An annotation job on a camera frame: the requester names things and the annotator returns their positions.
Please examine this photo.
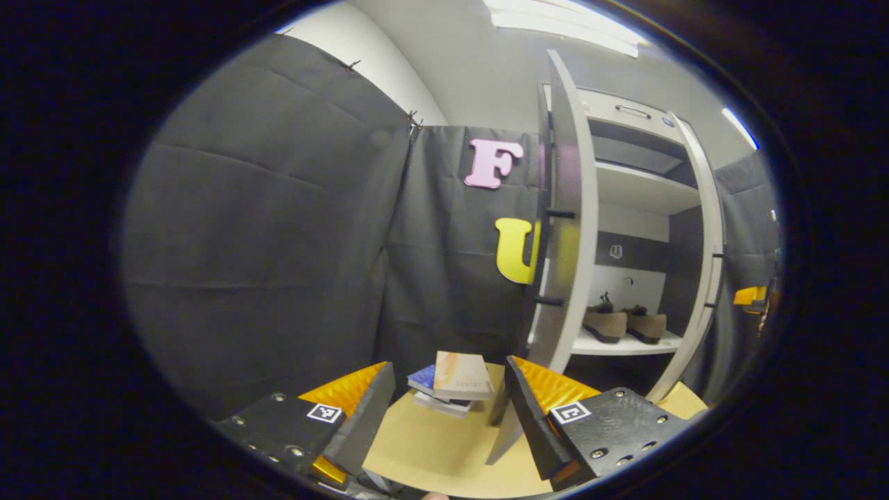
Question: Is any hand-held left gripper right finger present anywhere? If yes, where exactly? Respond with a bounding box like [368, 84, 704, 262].
[504, 356, 702, 490]

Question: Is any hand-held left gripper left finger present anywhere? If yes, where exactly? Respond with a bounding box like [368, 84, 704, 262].
[215, 361, 397, 490]

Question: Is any white cabinet door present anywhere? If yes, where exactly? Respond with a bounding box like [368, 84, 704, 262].
[486, 49, 599, 466]
[646, 111, 726, 403]

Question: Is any brown fluffy shoe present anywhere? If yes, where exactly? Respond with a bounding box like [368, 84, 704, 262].
[582, 292, 628, 344]
[622, 304, 667, 345]

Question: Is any white shoe cabinet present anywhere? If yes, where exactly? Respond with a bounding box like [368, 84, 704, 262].
[528, 83, 726, 403]

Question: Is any white cabinet drawer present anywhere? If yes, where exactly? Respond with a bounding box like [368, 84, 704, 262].
[542, 85, 688, 143]

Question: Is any blue cover book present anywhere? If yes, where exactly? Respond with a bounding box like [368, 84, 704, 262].
[407, 365, 437, 395]

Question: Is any white cover book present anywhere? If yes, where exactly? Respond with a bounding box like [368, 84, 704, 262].
[414, 390, 473, 419]

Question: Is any beige cover book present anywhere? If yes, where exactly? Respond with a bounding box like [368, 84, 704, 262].
[433, 351, 495, 401]

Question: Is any black backdrop cloth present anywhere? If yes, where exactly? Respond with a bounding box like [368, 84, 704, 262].
[715, 151, 782, 292]
[122, 33, 549, 421]

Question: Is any large ceiling light panel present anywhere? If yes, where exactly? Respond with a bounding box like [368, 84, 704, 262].
[483, 0, 650, 58]

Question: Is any black door handle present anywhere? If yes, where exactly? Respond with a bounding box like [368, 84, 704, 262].
[705, 252, 725, 308]
[531, 207, 577, 308]

